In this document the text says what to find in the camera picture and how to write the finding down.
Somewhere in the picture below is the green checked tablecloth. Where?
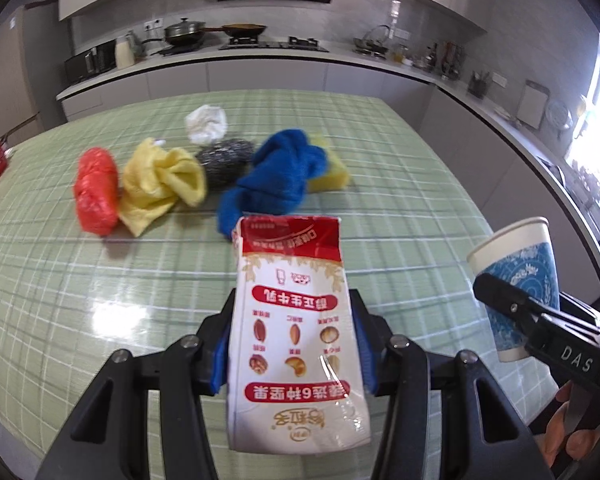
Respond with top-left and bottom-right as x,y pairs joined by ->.
0,89 -> 583,480

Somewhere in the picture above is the black microwave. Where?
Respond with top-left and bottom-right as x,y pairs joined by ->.
63,39 -> 117,85

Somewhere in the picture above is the grey kettle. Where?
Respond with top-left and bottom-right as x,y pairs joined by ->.
126,30 -> 149,59

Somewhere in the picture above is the gas stove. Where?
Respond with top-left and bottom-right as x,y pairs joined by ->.
218,35 -> 330,54

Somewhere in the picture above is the blue cloth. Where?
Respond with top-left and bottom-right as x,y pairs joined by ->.
215,128 -> 330,241

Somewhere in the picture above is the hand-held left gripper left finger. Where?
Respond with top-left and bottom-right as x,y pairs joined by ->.
35,287 -> 239,480

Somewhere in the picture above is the white jug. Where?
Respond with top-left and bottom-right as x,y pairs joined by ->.
114,37 -> 135,70

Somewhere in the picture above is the blue patterned paper cup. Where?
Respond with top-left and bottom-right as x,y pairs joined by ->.
466,216 -> 562,364

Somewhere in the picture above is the red plastic bag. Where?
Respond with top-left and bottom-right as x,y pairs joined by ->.
73,147 -> 121,237

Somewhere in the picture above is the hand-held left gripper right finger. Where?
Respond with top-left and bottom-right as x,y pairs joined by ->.
347,290 -> 556,480

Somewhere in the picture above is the grey cutting board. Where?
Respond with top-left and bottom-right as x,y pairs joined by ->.
517,79 -> 551,130

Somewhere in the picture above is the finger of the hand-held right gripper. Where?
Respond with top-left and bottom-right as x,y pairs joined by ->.
559,292 -> 600,335
472,272 -> 557,347

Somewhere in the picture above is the dark utensil holder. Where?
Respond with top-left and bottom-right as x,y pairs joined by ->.
467,70 -> 491,100

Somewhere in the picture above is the utensil rack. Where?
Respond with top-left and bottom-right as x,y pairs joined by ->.
442,41 -> 464,81

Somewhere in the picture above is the person's right hand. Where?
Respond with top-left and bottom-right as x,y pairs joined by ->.
537,379 -> 600,471

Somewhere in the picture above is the round metal strainer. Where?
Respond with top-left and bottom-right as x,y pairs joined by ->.
547,98 -> 574,131

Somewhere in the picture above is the steel wool scrubber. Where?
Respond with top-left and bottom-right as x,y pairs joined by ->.
195,135 -> 256,191

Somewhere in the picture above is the pot with lid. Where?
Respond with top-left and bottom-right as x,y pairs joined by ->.
163,17 -> 226,46

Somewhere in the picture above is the induction cooker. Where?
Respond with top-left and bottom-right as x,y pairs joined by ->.
157,42 -> 206,56

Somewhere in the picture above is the yellow sponge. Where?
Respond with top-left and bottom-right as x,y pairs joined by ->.
304,132 -> 352,194

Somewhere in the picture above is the red and white milk carton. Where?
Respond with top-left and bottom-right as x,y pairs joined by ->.
226,213 -> 373,454

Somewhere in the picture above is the wok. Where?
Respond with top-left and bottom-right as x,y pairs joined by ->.
222,22 -> 269,39

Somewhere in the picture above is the yellow cloth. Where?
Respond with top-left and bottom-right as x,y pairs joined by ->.
117,138 -> 209,239

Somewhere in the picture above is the tall beige cabinet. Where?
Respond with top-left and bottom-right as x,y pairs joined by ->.
0,4 -> 72,147

